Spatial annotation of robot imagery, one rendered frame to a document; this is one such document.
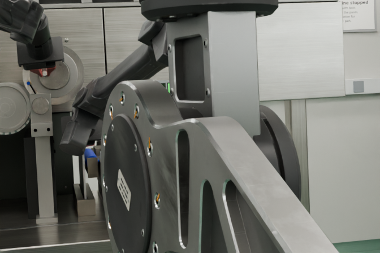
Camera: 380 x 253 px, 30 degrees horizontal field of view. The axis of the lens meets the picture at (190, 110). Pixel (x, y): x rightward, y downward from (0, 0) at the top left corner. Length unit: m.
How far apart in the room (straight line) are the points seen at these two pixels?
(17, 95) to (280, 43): 0.85
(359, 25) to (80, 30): 3.03
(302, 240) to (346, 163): 4.47
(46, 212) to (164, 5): 1.16
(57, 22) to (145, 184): 1.52
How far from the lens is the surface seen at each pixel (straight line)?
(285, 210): 0.41
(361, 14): 4.88
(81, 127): 1.57
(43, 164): 1.72
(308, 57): 2.23
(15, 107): 1.76
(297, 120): 2.39
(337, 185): 4.86
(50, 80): 1.73
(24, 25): 1.46
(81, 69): 1.76
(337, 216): 4.89
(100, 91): 1.47
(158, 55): 1.16
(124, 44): 2.10
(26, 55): 1.63
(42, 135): 1.69
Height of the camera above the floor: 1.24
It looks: 3 degrees down
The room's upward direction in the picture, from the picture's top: 3 degrees counter-clockwise
